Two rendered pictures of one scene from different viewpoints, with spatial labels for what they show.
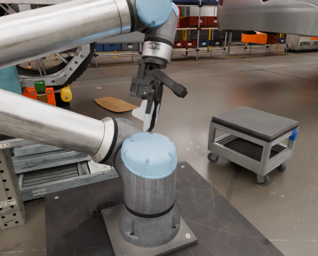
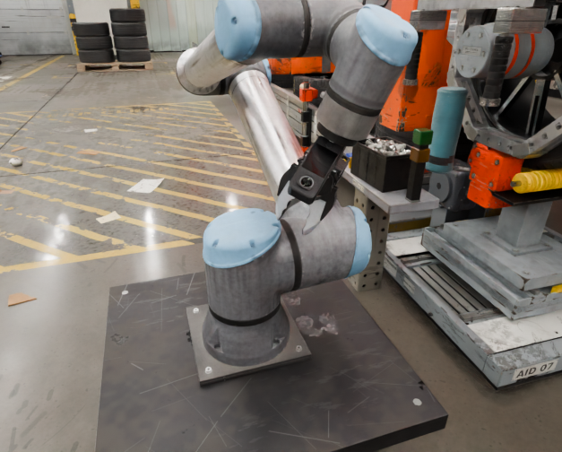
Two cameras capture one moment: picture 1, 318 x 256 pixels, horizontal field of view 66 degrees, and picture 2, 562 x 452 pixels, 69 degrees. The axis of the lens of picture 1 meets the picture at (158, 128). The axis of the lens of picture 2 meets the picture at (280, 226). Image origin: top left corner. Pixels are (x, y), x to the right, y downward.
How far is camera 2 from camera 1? 0.98 m
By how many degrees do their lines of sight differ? 84
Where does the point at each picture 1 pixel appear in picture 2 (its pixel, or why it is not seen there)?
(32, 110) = (261, 134)
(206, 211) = (263, 414)
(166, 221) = (210, 324)
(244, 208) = not seen: outside the picture
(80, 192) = not seen: hidden behind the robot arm
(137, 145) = (241, 216)
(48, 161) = (461, 266)
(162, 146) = (235, 233)
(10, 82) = (438, 124)
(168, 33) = (338, 78)
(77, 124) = (277, 170)
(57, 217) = not seen: hidden behind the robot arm
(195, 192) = (320, 408)
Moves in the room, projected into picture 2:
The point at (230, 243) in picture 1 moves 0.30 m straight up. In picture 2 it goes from (184, 430) to (160, 287)
